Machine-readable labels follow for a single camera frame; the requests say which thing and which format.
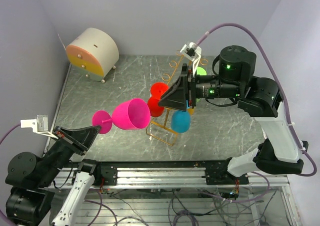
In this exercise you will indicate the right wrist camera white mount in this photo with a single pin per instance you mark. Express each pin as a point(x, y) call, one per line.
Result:
point(192, 52)

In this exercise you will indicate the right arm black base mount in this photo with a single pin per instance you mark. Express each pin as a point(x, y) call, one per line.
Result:
point(216, 173)

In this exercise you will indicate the blue plastic wine glass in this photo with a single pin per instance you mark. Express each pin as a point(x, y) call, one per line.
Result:
point(180, 121)

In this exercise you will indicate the green plastic wine glass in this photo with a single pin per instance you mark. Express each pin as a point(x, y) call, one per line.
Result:
point(201, 71)

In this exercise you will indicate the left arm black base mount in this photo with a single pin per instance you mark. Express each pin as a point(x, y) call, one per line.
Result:
point(105, 174)

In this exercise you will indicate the orange plastic wine glass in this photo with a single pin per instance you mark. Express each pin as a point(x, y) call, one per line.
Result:
point(191, 111)

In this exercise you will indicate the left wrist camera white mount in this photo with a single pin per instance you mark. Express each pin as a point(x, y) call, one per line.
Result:
point(39, 125)

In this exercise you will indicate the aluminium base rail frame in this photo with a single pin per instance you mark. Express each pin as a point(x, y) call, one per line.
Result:
point(170, 193)

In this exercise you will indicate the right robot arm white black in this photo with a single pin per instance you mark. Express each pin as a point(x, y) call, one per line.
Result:
point(260, 97)

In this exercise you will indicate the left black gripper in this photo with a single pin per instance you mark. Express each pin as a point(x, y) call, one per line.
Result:
point(78, 140)

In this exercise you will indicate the gold wire wine glass rack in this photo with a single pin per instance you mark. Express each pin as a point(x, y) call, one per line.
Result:
point(159, 128)

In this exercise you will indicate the pink plastic wine glass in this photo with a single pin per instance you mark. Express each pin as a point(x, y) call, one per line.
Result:
point(130, 115)

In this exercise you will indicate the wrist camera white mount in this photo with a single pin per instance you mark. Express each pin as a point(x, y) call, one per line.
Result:
point(39, 125)
point(192, 52)

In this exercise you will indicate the red plastic wine glass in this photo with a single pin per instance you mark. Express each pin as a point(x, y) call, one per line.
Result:
point(156, 91)

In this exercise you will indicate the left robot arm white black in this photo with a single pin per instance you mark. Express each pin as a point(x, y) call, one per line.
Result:
point(29, 174)

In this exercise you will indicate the round cream mini drawer cabinet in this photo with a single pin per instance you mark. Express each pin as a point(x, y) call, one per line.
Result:
point(93, 54)

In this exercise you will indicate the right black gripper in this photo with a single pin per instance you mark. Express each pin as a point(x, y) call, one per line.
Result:
point(176, 97)

